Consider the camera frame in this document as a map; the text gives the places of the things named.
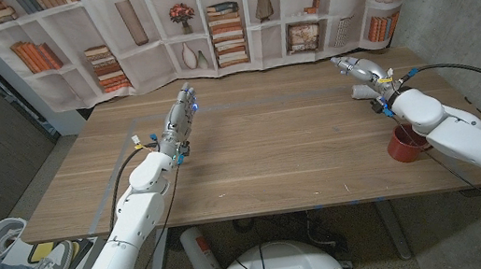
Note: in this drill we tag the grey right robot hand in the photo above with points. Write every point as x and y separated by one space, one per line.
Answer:
370 70

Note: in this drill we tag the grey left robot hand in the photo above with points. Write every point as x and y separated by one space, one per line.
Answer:
179 124

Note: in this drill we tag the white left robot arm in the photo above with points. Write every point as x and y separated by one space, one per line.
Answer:
134 220

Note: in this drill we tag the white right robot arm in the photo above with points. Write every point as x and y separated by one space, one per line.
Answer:
462 136

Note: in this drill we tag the red cup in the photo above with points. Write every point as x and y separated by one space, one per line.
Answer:
400 149

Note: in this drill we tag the printed bookshelf backdrop cloth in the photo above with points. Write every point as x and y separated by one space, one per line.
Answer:
142 73

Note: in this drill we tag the white cylinder with orange label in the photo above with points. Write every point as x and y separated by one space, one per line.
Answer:
201 258

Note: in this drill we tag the grey table leg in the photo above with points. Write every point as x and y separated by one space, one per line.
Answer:
159 259
394 230

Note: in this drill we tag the yellow pad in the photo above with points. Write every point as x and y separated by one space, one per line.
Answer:
42 251

